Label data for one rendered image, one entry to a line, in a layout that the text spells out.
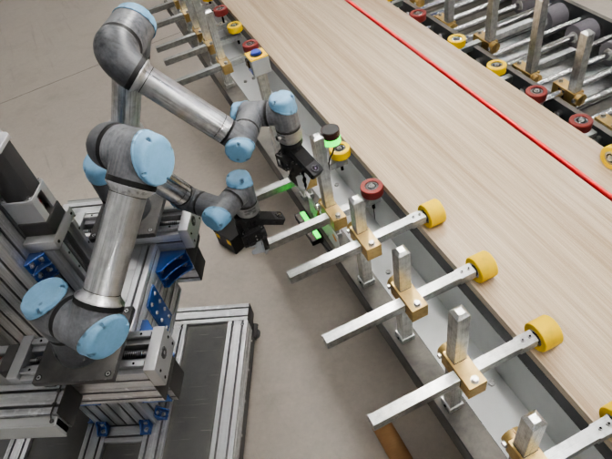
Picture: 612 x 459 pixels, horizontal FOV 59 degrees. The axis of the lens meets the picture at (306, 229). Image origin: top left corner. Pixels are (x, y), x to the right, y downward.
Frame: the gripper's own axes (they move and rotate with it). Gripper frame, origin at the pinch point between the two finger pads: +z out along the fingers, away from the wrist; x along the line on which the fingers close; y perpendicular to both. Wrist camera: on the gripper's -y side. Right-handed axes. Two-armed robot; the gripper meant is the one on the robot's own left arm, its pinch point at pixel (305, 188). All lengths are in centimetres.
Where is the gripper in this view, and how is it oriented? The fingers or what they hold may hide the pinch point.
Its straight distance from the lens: 177.3
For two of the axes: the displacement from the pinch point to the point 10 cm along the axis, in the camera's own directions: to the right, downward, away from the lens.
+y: -7.0, -4.6, 5.5
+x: -7.0, 6.0, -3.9
